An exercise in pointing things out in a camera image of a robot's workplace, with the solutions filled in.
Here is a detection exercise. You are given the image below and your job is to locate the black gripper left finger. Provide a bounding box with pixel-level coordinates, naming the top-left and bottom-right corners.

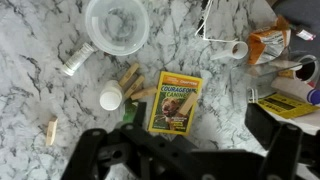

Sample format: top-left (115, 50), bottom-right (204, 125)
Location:
top-left (61, 129), bottom-right (109, 180)

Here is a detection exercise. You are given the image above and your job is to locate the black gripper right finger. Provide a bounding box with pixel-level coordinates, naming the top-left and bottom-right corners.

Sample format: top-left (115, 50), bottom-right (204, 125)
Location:
top-left (259, 124), bottom-right (303, 180)

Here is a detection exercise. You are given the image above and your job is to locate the clear plastic round container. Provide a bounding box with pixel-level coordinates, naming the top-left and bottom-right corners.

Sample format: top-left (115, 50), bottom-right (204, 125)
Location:
top-left (85, 0), bottom-right (150, 56)

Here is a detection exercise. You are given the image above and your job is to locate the wooden block far left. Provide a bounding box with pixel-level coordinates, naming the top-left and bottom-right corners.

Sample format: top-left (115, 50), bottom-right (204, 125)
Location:
top-left (46, 117), bottom-right (58, 146)

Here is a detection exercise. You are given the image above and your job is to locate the yellow black label card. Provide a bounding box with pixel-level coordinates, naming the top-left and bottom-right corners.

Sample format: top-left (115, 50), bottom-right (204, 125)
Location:
top-left (258, 94), bottom-right (319, 119)

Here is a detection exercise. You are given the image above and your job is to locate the white pill bottle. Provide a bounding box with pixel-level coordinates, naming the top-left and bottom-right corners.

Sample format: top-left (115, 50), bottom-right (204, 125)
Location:
top-left (99, 80), bottom-right (123, 111)

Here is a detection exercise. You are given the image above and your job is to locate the green glass bottle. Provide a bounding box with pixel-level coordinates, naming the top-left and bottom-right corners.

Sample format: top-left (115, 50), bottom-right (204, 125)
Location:
top-left (123, 99), bottom-right (139, 123)

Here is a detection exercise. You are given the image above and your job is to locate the white bottle blue cap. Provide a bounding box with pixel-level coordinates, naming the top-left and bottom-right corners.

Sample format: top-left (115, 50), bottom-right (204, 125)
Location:
top-left (271, 77), bottom-right (320, 105)

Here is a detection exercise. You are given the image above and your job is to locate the wooden block lower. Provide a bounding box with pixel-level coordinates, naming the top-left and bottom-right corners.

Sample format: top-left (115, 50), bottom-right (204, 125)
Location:
top-left (130, 86), bottom-right (157, 100)

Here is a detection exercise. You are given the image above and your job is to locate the round tin can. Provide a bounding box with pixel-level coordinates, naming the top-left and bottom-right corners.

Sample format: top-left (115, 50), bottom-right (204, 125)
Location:
top-left (292, 54), bottom-right (319, 83)

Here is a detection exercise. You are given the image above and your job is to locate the wooden block middle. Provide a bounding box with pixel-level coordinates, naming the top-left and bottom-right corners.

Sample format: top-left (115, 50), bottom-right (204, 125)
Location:
top-left (124, 75), bottom-right (145, 98)

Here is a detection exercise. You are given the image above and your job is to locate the white tube with label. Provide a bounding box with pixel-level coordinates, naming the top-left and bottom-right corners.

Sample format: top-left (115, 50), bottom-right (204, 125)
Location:
top-left (62, 43), bottom-right (96, 76)

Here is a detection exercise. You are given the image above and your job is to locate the wooden block upper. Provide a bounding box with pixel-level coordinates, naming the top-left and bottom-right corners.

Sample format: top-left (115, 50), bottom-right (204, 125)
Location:
top-left (119, 63), bottom-right (139, 87)

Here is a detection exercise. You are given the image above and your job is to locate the wooden block on book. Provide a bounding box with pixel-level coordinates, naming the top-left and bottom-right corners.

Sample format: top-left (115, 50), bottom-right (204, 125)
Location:
top-left (178, 92), bottom-right (198, 115)

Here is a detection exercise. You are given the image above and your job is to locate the orange foil snack bag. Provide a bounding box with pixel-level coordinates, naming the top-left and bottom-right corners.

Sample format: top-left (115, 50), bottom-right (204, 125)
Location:
top-left (247, 15), bottom-right (291, 65)

